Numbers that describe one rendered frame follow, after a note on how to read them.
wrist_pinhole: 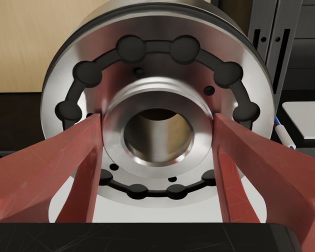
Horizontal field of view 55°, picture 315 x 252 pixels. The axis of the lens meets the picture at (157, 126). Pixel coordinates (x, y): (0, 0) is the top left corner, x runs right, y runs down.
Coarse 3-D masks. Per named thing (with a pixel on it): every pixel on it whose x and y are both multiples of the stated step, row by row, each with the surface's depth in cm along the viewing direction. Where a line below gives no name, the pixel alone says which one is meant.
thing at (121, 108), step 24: (120, 96) 12; (144, 96) 12; (168, 96) 12; (192, 96) 12; (120, 120) 12; (192, 120) 12; (120, 144) 13; (192, 144) 13; (144, 168) 14; (168, 168) 14; (192, 168) 14
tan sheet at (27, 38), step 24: (0, 0) 27; (24, 0) 27; (48, 0) 27; (72, 0) 27; (96, 0) 27; (0, 24) 28; (24, 24) 28; (48, 24) 28; (72, 24) 28; (0, 48) 30; (24, 48) 30; (48, 48) 30; (0, 72) 31; (24, 72) 31
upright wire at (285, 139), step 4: (276, 120) 14; (276, 124) 14; (280, 124) 13; (276, 128) 13; (280, 128) 13; (284, 128) 13; (276, 132) 13; (280, 132) 13; (284, 132) 13; (280, 136) 13; (284, 136) 13; (288, 136) 13; (284, 140) 13; (288, 140) 12; (284, 144) 12; (288, 144) 12; (292, 144) 12; (292, 148) 12
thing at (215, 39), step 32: (96, 32) 11; (128, 32) 11; (160, 32) 11; (192, 32) 11; (224, 32) 11; (64, 64) 11; (96, 64) 12; (128, 64) 11; (160, 64) 11; (192, 64) 11; (224, 64) 12; (256, 64) 11; (64, 96) 12; (96, 96) 12; (224, 96) 12; (256, 96) 12; (64, 128) 13; (256, 128) 13; (128, 192) 16; (160, 192) 16; (192, 192) 15
